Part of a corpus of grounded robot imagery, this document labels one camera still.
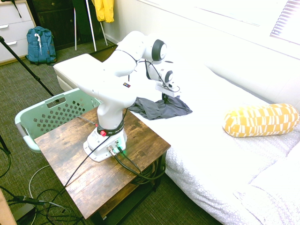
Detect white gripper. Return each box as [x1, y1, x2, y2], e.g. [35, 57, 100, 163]
[155, 82, 181, 104]

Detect dark grey garment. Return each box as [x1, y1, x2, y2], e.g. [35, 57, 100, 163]
[128, 95, 193, 120]

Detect white clothes rack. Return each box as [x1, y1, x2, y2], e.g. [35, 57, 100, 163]
[73, 0, 109, 52]

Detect mint green laundry basket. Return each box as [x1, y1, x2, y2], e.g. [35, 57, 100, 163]
[14, 88, 103, 153]

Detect bed with white quilt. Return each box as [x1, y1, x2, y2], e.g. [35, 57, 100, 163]
[117, 42, 300, 225]

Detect white cushioned ottoman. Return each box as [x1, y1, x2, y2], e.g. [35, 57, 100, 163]
[53, 53, 104, 92]

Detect white padded backrest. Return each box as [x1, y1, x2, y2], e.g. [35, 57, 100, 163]
[150, 4, 300, 111]

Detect yellow white patterned bolster pillow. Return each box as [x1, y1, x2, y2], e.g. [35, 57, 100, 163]
[222, 103, 300, 138]

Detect rustic wooden side table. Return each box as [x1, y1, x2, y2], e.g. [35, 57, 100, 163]
[34, 106, 171, 225]

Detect yellow jacket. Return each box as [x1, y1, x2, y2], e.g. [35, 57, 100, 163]
[91, 0, 115, 23]

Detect dark wooden cabinet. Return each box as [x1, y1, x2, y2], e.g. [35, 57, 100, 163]
[27, 0, 109, 51]

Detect blue backpack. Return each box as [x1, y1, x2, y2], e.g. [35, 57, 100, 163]
[25, 26, 57, 66]

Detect white folded blanket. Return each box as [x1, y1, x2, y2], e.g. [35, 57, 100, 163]
[233, 131, 300, 225]

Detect window blind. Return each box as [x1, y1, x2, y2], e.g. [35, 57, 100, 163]
[269, 0, 300, 45]

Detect white drawer dresser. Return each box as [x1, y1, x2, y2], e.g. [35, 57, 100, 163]
[0, 0, 37, 66]

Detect light wooden board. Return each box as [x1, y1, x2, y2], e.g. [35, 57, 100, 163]
[0, 189, 17, 225]

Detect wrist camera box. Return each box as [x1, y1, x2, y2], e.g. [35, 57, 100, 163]
[164, 81, 180, 92]

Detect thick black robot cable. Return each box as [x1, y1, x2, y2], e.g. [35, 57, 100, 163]
[113, 153, 166, 181]
[119, 149, 144, 176]

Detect coiled black cable bundle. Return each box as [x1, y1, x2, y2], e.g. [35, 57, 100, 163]
[130, 161, 166, 186]

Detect thin black camera cable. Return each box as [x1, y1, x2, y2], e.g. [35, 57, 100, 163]
[60, 60, 181, 195]

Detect grey floor cable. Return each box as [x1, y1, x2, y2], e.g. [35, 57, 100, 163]
[28, 164, 51, 200]

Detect black cable adapter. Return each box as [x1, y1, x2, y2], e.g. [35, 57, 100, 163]
[8, 195, 45, 206]

